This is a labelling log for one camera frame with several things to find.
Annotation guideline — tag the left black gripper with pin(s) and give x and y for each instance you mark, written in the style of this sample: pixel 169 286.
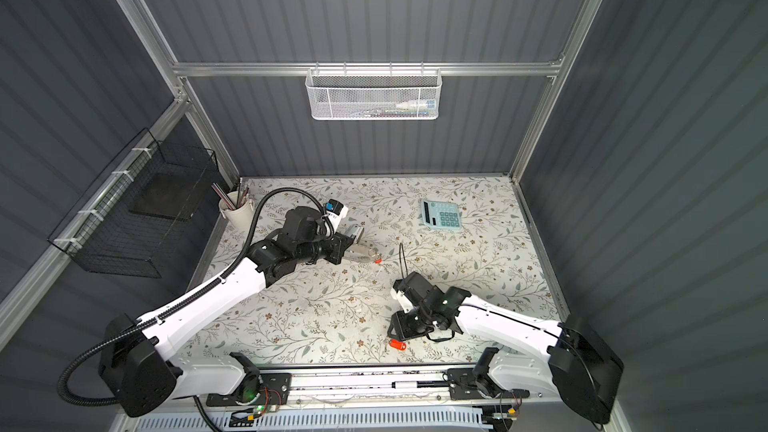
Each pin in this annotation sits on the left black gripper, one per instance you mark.
pixel 340 244

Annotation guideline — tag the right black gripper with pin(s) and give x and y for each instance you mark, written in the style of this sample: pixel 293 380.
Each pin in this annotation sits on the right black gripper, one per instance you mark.
pixel 400 328

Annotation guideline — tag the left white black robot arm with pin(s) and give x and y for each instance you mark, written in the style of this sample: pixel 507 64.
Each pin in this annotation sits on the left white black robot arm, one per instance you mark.
pixel 165 330

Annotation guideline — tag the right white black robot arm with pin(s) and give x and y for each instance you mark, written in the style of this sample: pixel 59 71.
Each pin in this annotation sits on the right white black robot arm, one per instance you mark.
pixel 568 358

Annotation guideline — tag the light blue calculator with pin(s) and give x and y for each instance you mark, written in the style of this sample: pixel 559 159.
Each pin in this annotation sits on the light blue calculator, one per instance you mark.
pixel 438 215

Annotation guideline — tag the white pencil cup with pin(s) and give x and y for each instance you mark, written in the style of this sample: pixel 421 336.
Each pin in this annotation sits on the white pencil cup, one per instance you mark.
pixel 236 207

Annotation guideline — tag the white tube in basket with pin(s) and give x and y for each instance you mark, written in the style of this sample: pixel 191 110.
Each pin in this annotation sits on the white tube in basket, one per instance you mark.
pixel 418 107

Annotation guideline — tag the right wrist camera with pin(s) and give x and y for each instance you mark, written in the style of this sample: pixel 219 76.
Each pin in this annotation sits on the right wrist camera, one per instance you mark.
pixel 400 297

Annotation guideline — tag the aluminium front rail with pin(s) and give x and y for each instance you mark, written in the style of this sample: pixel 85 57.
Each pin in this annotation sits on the aluminium front rail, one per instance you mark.
pixel 384 381

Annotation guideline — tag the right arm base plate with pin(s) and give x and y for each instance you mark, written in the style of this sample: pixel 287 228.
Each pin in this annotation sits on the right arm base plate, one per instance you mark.
pixel 463 385

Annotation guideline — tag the white perforated cable tray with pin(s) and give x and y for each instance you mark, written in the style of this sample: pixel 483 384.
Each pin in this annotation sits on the white perforated cable tray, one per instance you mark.
pixel 355 419

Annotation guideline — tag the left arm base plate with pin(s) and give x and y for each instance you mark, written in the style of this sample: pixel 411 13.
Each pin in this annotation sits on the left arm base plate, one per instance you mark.
pixel 267 390

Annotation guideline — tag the white wire mesh basket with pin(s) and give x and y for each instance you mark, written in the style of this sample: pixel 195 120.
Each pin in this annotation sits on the white wire mesh basket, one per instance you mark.
pixel 350 97

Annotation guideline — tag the black wire mesh basket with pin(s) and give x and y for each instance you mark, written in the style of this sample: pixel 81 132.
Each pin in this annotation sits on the black wire mesh basket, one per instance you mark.
pixel 147 218

